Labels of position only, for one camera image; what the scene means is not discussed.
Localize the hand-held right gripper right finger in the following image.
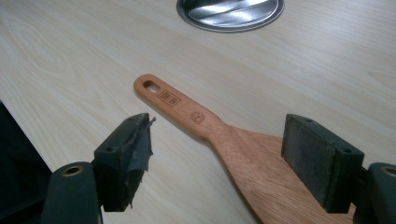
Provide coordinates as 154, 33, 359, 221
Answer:
280, 113, 396, 224

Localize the round metal plate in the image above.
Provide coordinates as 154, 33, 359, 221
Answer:
176, 0, 285, 34

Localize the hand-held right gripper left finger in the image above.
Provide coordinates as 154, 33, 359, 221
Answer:
40, 112, 157, 224

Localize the wooden spatula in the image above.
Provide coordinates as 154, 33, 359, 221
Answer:
133, 74, 357, 224

